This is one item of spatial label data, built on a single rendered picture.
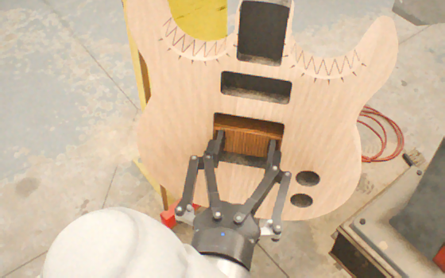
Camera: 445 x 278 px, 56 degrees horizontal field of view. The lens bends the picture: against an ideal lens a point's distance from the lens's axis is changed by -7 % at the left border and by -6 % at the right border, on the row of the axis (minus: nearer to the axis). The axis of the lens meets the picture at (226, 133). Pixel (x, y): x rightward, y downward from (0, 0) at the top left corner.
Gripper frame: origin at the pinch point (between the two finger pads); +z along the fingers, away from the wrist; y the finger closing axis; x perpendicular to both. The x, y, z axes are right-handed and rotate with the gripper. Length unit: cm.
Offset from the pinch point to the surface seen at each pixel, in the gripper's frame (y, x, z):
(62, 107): -118, -126, 122
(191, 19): -29, -29, 78
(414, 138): 81, -118, 136
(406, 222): 59, -87, 56
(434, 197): 61, -66, 53
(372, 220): 48, -94, 59
